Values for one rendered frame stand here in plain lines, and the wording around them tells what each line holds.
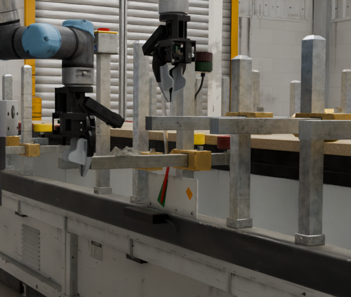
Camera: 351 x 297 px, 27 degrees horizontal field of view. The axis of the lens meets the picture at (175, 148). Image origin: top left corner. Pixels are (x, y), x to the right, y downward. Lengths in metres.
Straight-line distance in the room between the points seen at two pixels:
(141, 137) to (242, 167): 0.50
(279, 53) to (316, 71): 10.40
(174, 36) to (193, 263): 0.59
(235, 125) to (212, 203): 0.88
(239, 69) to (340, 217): 0.42
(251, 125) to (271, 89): 10.43
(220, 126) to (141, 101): 0.83
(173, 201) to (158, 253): 0.22
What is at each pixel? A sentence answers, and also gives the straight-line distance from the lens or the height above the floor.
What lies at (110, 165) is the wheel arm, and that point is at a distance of 1.78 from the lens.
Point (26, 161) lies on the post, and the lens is 3.07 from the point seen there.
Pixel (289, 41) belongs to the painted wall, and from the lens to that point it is 12.06.
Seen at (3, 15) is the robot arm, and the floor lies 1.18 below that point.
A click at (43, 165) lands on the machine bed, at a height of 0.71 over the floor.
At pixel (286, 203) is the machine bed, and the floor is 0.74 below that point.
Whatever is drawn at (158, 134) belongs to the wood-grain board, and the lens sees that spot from 2.46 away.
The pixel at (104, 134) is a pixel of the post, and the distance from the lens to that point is 2.38.
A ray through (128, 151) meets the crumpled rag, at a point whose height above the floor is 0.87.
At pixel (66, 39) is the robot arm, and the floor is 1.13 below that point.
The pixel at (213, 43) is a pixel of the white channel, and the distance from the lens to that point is 3.57.
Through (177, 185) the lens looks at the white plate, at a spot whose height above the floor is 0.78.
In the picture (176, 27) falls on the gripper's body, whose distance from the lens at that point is 1.81.
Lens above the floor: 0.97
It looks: 3 degrees down
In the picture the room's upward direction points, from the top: 1 degrees clockwise
